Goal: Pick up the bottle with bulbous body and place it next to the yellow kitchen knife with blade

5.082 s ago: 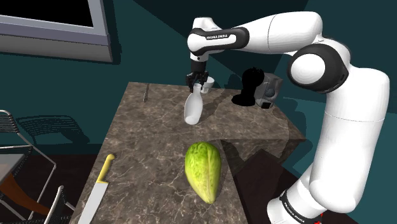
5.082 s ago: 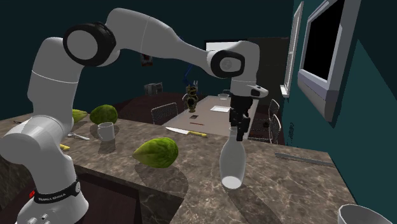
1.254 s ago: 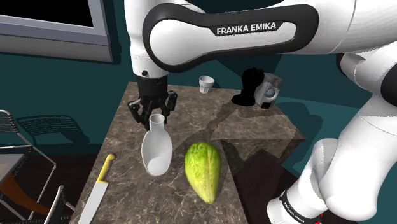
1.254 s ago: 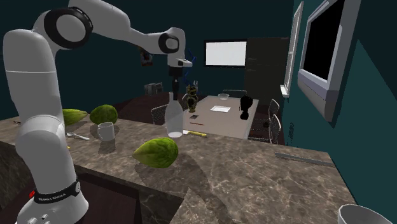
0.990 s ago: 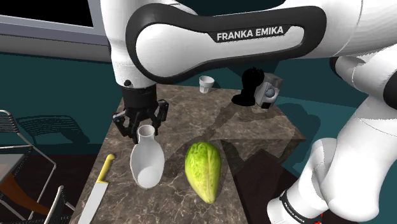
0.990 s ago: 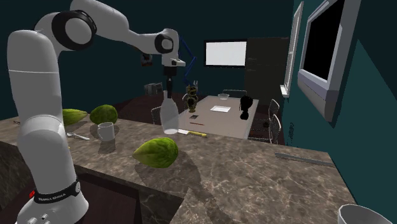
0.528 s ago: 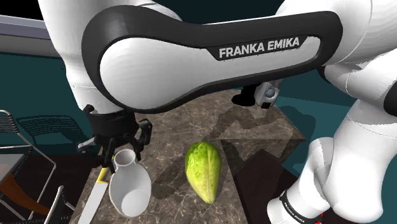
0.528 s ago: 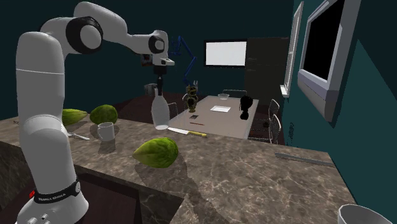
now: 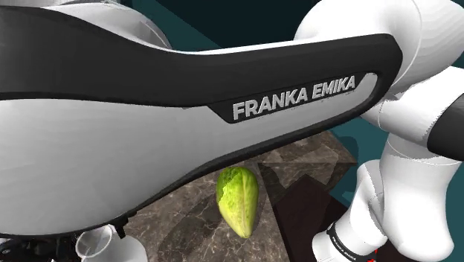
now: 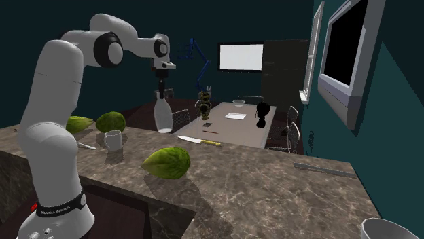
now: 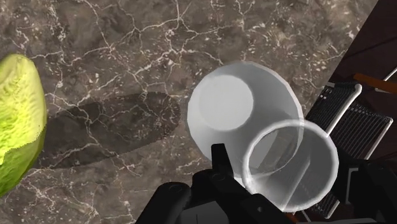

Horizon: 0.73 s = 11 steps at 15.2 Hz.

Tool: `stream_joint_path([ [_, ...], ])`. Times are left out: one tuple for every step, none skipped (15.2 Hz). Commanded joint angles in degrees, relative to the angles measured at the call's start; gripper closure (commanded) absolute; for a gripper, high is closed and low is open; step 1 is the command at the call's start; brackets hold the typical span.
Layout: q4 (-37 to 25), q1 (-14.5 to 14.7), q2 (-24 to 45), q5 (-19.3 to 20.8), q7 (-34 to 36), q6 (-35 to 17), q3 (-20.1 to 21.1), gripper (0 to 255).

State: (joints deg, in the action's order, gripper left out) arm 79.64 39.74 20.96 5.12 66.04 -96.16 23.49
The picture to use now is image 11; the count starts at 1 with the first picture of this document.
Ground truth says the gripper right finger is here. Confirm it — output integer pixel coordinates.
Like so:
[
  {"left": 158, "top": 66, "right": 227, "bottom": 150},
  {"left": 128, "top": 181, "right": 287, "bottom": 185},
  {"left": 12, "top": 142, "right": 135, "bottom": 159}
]
[{"left": 331, "top": 150, "right": 397, "bottom": 220}]

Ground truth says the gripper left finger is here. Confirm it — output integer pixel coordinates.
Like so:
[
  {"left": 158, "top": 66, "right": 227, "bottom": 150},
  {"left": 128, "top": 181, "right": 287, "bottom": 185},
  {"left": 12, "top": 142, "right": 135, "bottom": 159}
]
[{"left": 136, "top": 143, "right": 293, "bottom": 224}]

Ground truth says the clear drinking glass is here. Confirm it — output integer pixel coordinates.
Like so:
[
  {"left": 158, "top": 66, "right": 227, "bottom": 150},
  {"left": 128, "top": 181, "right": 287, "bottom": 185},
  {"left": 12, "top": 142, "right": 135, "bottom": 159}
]
[{"left": 241, "top": 118, "right": 340, "bottom": 214}]

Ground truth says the white bowl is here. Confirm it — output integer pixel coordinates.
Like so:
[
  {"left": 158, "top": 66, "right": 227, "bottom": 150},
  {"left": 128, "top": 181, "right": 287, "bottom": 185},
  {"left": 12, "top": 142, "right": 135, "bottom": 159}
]
[{"left": 186, "top": 60, "right": 305, "bottom": 188}]

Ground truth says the green lettuce head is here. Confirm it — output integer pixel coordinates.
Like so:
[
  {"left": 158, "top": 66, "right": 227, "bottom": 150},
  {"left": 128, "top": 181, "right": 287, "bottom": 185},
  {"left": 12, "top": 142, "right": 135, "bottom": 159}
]
[{"left": 0, "top": 53, "right": 48, "bottom": 198}]

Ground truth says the black mesh chair white frame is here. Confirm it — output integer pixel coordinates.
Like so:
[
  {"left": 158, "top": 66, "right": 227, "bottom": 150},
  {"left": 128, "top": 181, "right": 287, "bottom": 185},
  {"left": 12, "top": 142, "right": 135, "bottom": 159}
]
[{"left": 297, "top": 66, "right": 397, "bottom": 220}]

